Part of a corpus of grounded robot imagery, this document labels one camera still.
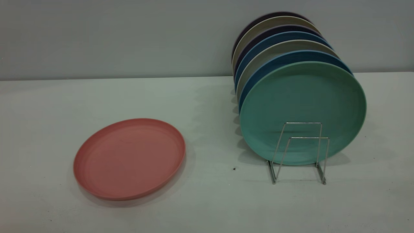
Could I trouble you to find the metal wire plate rack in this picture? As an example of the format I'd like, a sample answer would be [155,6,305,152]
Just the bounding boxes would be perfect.
[267,122,330,185]

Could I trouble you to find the pink plastic plate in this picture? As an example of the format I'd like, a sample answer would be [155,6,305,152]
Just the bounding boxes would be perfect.
[73,118,186,201]

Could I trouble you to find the dark purple plastic plate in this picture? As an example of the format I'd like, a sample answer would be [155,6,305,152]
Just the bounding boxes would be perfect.
[231,12,311,60]

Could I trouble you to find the green plastic plate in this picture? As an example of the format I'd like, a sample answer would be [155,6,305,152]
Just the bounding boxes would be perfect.
[239,61,367,166]

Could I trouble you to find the blue plastic plate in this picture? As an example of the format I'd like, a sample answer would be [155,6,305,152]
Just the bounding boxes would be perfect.
[238,50,354,114]
[234,31,333,91]

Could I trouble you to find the beige plastic plate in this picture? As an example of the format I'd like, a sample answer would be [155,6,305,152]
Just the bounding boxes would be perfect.
[232,16,321,73]
[236,39,339,102]

